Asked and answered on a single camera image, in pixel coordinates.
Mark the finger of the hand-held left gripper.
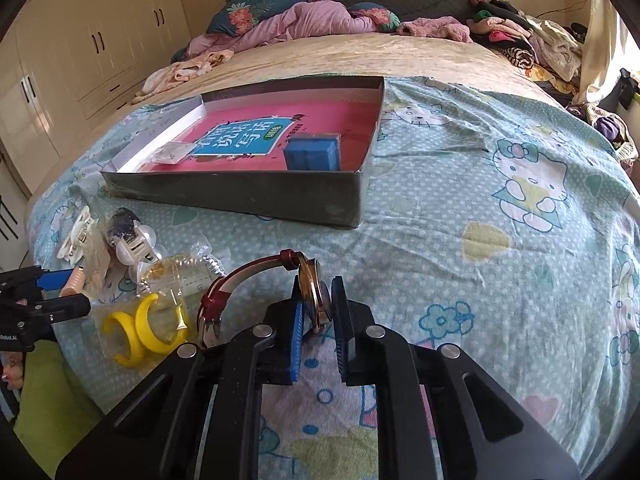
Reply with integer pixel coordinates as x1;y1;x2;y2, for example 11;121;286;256
0;267;76;293
20;292;92;323

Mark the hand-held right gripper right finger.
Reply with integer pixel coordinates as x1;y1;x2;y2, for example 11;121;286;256
329;275;582;480

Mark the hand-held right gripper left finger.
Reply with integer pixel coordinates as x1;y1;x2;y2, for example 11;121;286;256
55;275;306;480

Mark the small bag of beige trinkets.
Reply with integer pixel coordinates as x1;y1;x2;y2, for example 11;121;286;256
65;245;113;301

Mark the red strap wristwatch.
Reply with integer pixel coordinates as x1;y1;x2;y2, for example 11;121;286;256
196;249;335;348

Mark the cream cloud hair claw clip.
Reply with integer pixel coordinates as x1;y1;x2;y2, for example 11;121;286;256
55;205;101;263

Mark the yellow hoop earrings bag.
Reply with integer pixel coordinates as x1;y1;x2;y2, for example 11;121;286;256
100;290;193;367

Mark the dark beaded jewelry bag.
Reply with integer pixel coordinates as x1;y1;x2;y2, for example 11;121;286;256
102;208;143;246

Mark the clear coil bracelet bag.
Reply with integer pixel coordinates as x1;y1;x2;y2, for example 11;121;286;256
135;242;226;311

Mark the shallow grey cardboard box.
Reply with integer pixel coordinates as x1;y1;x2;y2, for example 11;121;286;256
100;75;386;231

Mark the small clear jewelry bag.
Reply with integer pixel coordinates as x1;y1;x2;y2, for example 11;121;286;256
152;141;196;166

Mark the person's left hand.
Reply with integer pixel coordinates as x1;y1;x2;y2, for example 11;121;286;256
0;351;27;392

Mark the green cloth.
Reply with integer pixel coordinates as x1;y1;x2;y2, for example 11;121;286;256
12;339;108;478

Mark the small blue box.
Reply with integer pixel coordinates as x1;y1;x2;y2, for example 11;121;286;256
283;131;343;172

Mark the cartoon cat printed blanket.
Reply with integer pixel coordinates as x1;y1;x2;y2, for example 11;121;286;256
25;75;640;480

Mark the pink book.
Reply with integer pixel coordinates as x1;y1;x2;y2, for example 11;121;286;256
135;97;381;172

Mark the peach printed garment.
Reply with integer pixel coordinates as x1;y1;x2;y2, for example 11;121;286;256
132;50;236;104

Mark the cream wardrobe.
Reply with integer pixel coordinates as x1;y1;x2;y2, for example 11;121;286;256
0;0;193;196

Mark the beige bedspread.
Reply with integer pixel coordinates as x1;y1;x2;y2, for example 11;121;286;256
130;32;566;111

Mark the pink blanket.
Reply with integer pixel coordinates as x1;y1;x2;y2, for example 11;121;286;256
172;0;377;61

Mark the floral pillow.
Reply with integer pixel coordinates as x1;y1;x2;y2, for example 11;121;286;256
349;2;402;32
206;0;321;37

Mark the pink fuzzy garment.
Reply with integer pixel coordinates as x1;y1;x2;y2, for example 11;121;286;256
397;16;473;44

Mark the purple cloth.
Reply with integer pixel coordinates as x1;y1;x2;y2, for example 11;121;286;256
594;114;627;144

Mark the pile of clothes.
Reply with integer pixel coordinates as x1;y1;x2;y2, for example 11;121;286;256
467;0;596;96

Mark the black object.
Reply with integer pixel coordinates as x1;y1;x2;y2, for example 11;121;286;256
619;67;640;111

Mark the cream curtain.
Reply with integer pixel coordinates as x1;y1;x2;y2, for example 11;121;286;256
572;0;632;106

